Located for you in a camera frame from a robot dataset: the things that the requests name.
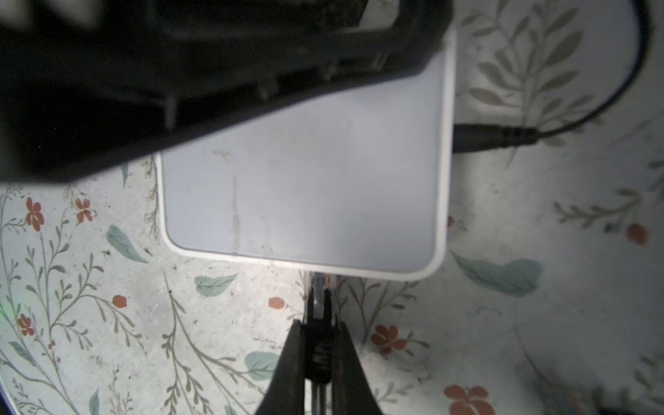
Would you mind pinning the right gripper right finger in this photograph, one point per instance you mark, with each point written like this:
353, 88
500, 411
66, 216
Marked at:
351, 394

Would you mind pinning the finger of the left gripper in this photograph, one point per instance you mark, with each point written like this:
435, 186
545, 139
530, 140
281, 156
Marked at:
88, 85

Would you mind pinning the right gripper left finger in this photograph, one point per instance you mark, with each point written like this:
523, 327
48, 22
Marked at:
285, 394

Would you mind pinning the white network switch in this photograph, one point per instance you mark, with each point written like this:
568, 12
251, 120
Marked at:
354, 183

